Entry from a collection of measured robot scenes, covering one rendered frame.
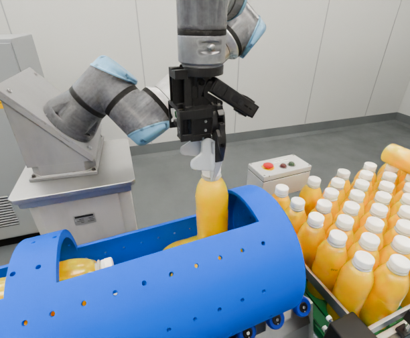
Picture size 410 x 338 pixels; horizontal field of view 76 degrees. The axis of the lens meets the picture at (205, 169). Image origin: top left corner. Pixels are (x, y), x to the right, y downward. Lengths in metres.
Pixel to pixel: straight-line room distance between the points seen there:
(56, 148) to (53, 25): 2.41
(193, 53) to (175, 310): 0.39
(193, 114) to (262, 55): 3.20
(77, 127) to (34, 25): 2.44
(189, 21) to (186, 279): 0.38
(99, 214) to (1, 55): 1.31
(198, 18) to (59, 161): 0.58
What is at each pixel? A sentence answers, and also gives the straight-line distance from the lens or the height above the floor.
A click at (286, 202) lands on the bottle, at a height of 1.07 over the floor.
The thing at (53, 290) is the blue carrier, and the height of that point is 1.22.
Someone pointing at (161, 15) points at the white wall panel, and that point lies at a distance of 3.17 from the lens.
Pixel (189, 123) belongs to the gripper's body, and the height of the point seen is 1.40.
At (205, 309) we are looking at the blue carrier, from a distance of 0.47.
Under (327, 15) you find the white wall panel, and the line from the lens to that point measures 4.07.
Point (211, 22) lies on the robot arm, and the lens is 0.42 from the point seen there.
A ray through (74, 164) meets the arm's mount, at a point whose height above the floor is 1.19.
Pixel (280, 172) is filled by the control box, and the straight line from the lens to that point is 0.92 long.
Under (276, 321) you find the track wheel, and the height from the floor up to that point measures 0.96.
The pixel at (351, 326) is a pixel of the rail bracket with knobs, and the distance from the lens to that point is 0.70.
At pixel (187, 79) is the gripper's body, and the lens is 0.43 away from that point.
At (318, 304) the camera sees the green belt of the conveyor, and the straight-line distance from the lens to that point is 0.83.
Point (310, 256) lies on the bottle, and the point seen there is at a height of 0.99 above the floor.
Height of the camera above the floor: 1.55
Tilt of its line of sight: 30 degrees down
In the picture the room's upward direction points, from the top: straight up
